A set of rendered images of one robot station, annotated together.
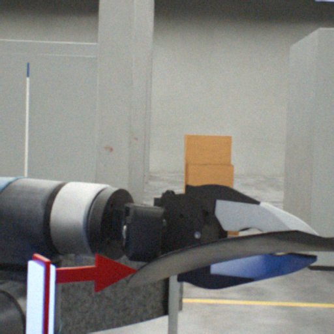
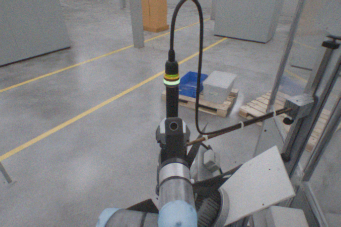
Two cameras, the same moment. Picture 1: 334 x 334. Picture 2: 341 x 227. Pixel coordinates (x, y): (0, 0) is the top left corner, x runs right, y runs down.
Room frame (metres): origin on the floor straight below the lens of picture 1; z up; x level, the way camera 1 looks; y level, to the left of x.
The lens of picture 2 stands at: (0.26, 0.21, 2.03)
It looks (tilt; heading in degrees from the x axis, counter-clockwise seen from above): 34 degrees down; 306
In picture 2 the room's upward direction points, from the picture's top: straight up
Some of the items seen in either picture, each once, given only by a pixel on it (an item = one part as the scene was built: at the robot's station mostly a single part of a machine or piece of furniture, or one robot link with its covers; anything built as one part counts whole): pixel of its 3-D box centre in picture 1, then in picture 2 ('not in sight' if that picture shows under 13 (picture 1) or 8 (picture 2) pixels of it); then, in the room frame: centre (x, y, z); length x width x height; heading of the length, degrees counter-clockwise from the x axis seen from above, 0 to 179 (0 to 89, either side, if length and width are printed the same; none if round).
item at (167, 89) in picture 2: not in sight; (171, 115); (0.58, -0.23, 1.66); 0.03 x 0.03 x 0.21
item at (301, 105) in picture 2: not in sight; (298, 106); (0.29, -0.79, 1.52); 0.10 x 0.07 x 0.09; 63
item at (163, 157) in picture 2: not in sight; (173, 156); (0.50, -0.14, 1.61); 0.12 x 0.08 x 0.09; 128
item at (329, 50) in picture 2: not in sight; (303, 110); (0.27, -0.84, 1.48); 0.05 x 0.03 x 0.62; 153
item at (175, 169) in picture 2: not in sight; (176, 178); (0.45, -0.08, 1.62); 0.08 x 0.05 x 0.08; 38
